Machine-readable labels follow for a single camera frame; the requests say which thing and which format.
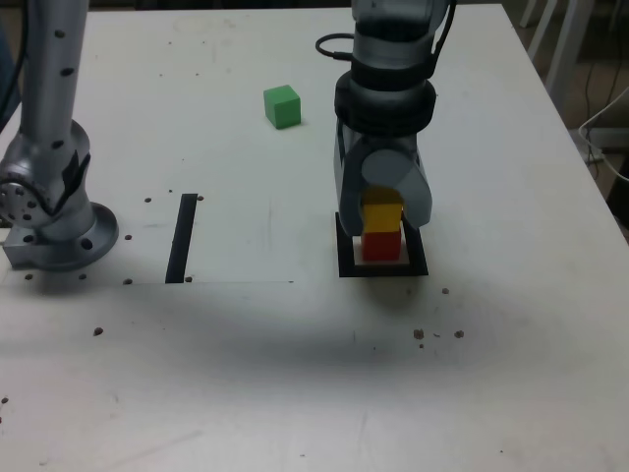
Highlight green cube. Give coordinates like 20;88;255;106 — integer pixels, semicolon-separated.
262;84;302;131

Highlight white cable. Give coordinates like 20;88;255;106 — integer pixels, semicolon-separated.
577;87;629;182

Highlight red cube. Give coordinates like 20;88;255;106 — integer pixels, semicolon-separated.
362;229;403;262

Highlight yellow cube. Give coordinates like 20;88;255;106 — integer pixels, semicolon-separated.
361;186;405;233

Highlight white furniture foot bar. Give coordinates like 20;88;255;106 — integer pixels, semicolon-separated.
569;127;629;149

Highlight white furniture legs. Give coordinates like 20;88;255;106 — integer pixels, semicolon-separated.
518;0;613;117

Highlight black tape square outline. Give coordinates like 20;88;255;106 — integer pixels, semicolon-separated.
334;209;429;279

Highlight black tape strip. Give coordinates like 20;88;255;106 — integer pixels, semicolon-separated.
164;193;199;285

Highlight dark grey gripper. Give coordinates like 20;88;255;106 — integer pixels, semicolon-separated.
332;121;434;239

